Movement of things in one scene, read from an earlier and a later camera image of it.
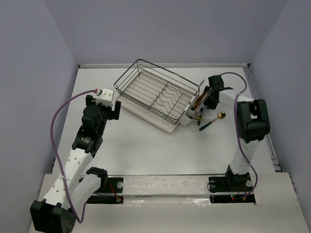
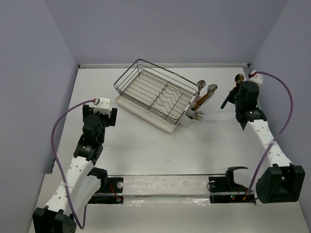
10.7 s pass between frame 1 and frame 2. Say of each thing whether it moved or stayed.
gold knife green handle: stayed
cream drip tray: stayed
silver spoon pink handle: moved
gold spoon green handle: moved
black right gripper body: moved
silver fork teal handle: moved
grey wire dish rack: stayed
